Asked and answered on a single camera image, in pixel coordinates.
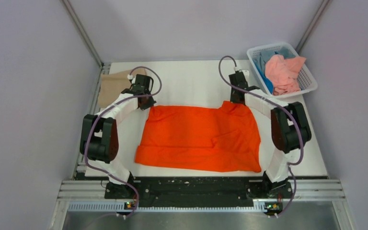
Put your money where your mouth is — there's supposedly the folded beige t shirt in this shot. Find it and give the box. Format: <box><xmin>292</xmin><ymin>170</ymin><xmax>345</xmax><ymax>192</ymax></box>
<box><xmin>97</xmin><ymin>69</ymin><xmax>131</xmax><ymax>109</ymax></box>

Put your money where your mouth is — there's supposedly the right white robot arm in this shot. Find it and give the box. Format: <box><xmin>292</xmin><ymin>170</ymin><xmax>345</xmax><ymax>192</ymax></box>
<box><xmin>229</xmin><ymin>70</ymin><xmax>312</xmax><ymax>199</ymax></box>

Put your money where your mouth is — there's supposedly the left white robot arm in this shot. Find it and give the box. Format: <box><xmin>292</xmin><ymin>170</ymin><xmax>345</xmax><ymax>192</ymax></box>
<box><xmin>80</xmin><ymin>74</ymin><xmax>156</xmax><ymax>200</ymax></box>

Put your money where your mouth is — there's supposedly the white plastic laundry basket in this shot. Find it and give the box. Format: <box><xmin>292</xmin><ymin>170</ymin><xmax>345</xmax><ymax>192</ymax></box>
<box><xmin>246</xmin><ymin>42</ymin><xmax>318</xmax><ymax>98</ymax></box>

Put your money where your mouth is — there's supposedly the orange t shirt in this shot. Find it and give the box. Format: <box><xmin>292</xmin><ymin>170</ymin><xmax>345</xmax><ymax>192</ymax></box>
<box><xmin>135</xmin><ymin>101</ymin><xmax>262</xmax><ymax>173</ymax></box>

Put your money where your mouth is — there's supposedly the grey blue t shirt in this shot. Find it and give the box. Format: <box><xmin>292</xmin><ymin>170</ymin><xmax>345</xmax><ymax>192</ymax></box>
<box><xmin>252</xmin><ymin>46</ymin><xmax>295</xmax><ymax>74</ymax></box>

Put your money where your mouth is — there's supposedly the aluminium frame rail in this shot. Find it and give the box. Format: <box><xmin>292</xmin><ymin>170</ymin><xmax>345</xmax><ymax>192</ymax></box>
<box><xmin>49</xmin><ymin>0</ymin><xmax>109</xmax><ymax>230</ymax></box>

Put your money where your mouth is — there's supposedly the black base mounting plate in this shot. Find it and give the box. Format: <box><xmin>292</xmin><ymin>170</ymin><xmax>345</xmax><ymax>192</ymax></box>
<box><xmin>104</xmin><ymin>177</ymin><xmax>293</xmax><ymax>208</ymax></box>

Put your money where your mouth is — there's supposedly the pink t shirt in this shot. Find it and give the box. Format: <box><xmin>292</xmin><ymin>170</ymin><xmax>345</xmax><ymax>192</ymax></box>
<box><xmin>264</xmin><ymin>55</ymin><xmax>306</xmax><ymax>96</ymax></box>

